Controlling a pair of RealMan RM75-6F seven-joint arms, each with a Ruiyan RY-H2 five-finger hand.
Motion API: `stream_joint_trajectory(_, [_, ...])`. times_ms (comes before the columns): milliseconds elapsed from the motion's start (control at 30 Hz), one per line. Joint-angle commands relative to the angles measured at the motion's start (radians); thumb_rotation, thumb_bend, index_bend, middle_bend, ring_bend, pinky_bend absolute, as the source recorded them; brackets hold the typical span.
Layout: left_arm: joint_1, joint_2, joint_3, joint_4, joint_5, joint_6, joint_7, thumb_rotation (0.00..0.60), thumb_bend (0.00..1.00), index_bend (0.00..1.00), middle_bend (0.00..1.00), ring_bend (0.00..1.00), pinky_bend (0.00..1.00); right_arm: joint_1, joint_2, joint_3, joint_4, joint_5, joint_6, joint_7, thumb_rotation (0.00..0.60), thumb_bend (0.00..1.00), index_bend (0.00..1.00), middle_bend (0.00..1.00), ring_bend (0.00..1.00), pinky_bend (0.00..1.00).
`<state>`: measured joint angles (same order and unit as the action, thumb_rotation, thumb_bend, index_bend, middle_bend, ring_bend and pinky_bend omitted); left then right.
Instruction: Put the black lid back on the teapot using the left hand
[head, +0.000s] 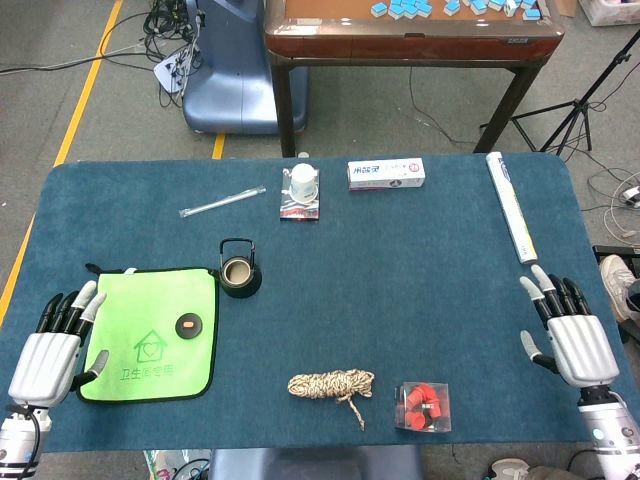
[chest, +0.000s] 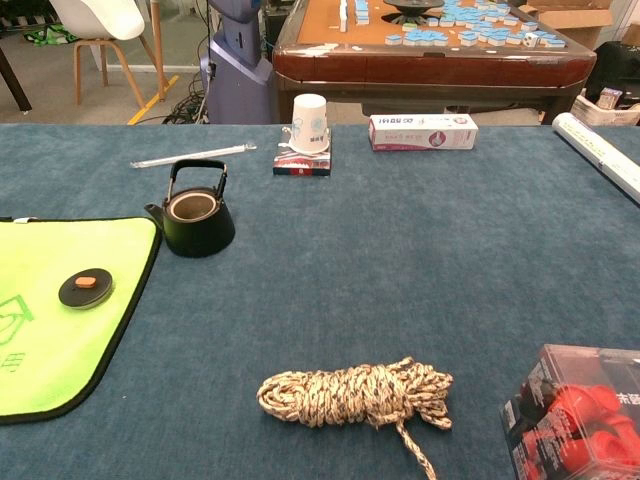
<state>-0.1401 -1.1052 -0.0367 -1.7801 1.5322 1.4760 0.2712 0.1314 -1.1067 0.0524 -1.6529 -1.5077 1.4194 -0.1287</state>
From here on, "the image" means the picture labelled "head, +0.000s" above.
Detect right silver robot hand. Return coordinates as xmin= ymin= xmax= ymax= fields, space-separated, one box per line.
xmin=518 ymin=264 xmax=621 ymax=389

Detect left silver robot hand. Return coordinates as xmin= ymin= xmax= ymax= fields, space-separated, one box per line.
xmin=7 ymin=279 xmax=110 ymax=409

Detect black teapot lid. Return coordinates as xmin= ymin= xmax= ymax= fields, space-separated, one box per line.
xmin=174 ymin=312 xmax=205 ymax=341

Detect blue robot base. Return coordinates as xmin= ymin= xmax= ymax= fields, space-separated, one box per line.
xmin=182 ymin=0 xmax=310 ymax=135

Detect black cast iron teapot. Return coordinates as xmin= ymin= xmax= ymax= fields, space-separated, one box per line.
xmin=213 ymin=238 xmax=263 ymax=300

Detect beige sneaker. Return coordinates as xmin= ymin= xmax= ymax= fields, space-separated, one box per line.
xmin=599 ymin=253 xmax=640 ymax=324

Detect black foot pedal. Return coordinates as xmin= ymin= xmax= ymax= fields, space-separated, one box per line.
xmin=592 ymin=244 xmax=640 ymax=281

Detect green cleaning cloth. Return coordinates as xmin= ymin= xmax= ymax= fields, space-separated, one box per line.
xmin=77 ymin=263 xmax=221 ymax=405

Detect white sneaker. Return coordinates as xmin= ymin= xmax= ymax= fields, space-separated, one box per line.
xmin=489 ymin=457 xmax=531 ymax=480

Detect printed plastic bag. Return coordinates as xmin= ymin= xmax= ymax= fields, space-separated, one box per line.
xmin=143 ymin=448 xmax=211 ymax=480

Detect white wrapped roll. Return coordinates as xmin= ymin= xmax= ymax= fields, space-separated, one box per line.
xmin=485 ymin=151 xmax=539 ymax=265

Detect clear box of red caps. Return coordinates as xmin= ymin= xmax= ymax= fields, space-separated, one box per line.
xmin=393 ymin=381 xmax=453 ymax=433

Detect blue felt table mat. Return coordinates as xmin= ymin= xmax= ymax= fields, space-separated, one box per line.
xmin=0 ymin=153 xmax=632 ymax=454

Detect straw in clear wrapper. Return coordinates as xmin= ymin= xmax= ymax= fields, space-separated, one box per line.
xmin=178 ymin=184 xmax=267 ymax=219

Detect black tripod stand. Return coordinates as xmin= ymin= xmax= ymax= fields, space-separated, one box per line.
xmin=479 ymin=29 xmax=640 ymax=157

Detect white toothpaste box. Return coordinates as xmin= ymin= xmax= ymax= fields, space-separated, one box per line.
xmin=347 ymin=157 xmax=427 ymax=192

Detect blue robot chest base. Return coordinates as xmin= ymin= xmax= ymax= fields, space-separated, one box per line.
xmin=207 ymin=444 xmax=425 ymax=480

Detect white power strip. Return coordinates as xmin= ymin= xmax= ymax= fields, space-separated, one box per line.
xmin=153 ymin=47 xmax=194 ymax=95

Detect white paper cup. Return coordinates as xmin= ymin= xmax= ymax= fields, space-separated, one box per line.
xmin=288 ymin=163 xmax=320 ymax=205

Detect white storage box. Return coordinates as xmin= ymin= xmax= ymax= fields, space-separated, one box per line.
xmin=578 ymin=0 xmax=640 ymax=27

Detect brown mahjong table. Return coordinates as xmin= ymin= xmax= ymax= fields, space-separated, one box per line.
xmin=263 ymin=0 xmax=566 ymax=159

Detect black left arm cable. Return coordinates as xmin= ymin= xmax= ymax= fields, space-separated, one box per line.
xmin=4 ymin=404 xmax=44 ymax=476

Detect white charger with cable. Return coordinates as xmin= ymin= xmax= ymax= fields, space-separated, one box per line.
xmin=602 ymin=172 xmax=640 ymax=240

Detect beige braided rope bundle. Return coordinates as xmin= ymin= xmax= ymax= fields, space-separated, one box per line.
xmin=287 ymin=368 xmax=376 ymax=432

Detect black cable bundle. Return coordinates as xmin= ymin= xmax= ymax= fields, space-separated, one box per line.
xmin=142 ymin=0 xmax=206 ymax=109

